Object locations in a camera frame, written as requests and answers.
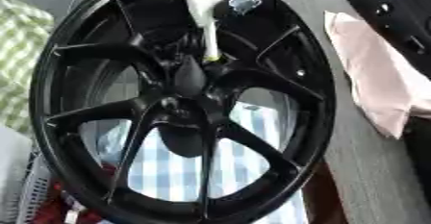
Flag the brown wooden post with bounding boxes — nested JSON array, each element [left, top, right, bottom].
[[301, 161, 350, 224]]

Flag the red object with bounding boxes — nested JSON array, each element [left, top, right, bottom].
[[30, 162, 118, 224]]

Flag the grey plastic basket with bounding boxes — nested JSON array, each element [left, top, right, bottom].
[[0, 125, 54, 224]]

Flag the pale pink cloth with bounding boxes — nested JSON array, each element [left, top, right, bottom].
[[323, 10, 431, 140]]

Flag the black spoked wheel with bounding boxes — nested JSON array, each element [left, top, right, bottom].
[[28, 0, 339, 224]]

